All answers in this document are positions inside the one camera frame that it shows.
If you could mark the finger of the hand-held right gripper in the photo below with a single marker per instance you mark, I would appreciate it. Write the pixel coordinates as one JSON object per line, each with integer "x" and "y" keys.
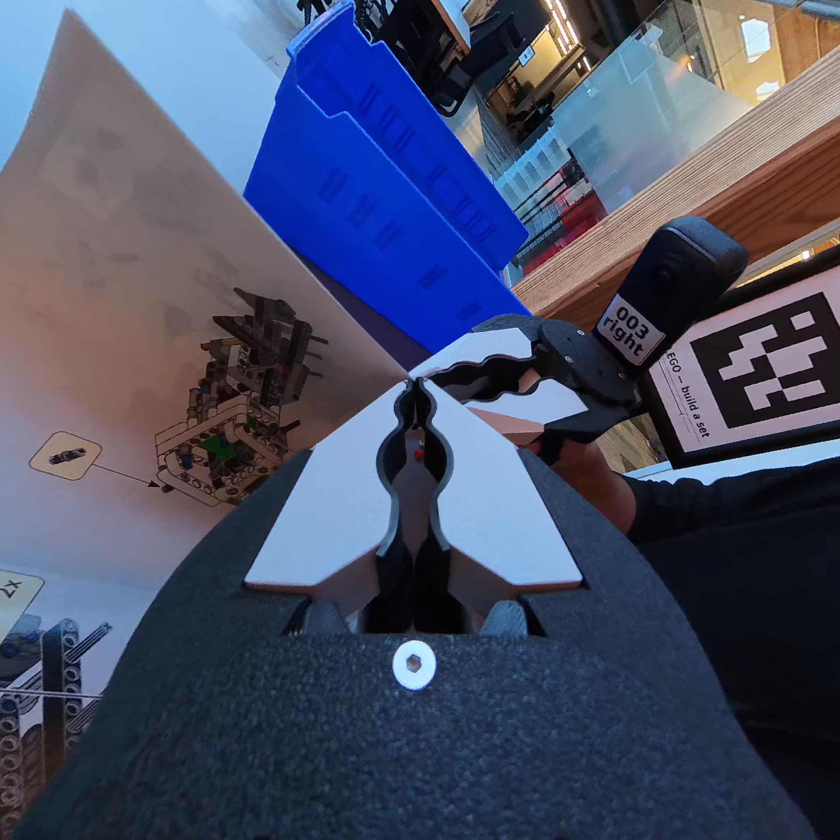
{"x": 492, "y": 344}
{"x": 544, "y": 407}

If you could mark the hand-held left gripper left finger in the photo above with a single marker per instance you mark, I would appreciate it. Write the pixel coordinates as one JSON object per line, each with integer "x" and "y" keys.
{"x": 328, "y": 499}

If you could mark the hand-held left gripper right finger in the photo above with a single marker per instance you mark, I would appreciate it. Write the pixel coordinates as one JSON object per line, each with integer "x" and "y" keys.
{"x": 505, "y": 505}

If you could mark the lego instruction booklet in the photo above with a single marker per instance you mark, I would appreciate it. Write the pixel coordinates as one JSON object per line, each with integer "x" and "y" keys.
{"x": 131, "y": 295}

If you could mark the person's right forearm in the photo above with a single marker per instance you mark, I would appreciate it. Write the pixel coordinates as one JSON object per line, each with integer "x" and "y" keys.
{"x": 735, "y": 505}

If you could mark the person's right hand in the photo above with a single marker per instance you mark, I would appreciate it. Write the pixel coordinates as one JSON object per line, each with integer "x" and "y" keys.
{"x": 590, "y": 479}

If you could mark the blue plastic bin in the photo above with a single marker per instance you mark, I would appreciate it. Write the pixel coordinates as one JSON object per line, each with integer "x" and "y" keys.
{"x": 420, "y": 118}
{"x": 354, "y": 243}

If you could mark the black framed tag sign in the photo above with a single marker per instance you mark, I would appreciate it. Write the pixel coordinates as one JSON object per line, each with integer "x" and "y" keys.
{"x": 768, "y": 361}

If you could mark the wooden ledge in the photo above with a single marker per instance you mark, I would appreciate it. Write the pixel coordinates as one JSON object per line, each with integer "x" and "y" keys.
{"x": 722, "y": 157}

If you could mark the glass railing panel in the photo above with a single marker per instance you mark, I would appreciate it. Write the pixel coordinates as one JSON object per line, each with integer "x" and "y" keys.
{"x": 643, "y": 98}

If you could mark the person's black clothing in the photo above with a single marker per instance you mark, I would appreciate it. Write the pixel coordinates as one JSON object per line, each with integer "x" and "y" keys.
{"x": 774, "y": 656}

